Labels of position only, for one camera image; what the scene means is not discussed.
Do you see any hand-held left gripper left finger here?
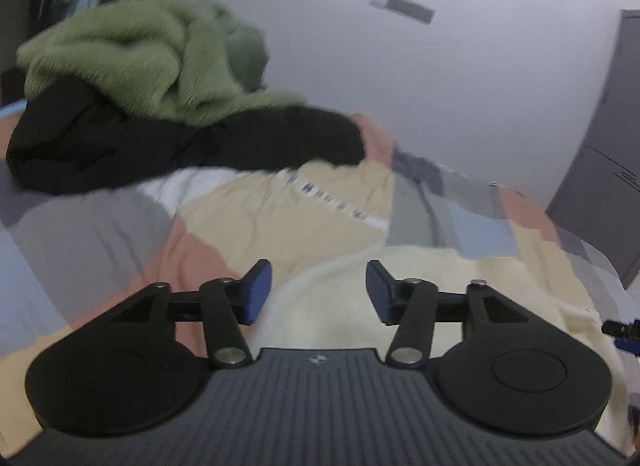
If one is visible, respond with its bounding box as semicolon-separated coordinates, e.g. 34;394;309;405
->
110;259;273;368

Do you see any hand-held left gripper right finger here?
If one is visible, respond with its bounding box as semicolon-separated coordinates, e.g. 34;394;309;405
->
366;259;532;368

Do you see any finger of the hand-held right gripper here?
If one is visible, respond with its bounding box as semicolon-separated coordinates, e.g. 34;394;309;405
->
601;318;640;355

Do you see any grey door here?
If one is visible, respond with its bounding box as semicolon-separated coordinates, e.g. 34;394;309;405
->
545;8;640;291

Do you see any patchwork bed cover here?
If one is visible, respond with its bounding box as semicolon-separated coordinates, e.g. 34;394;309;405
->
0;102;640;447

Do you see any black garment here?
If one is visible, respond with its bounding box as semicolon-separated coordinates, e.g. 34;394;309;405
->
6;80;367;197

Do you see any green fuzzy garment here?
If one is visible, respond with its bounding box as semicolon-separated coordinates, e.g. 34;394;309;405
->
17;0;307;127

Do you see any grey wall panel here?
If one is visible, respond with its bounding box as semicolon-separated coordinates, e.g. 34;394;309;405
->
370;0;436;24

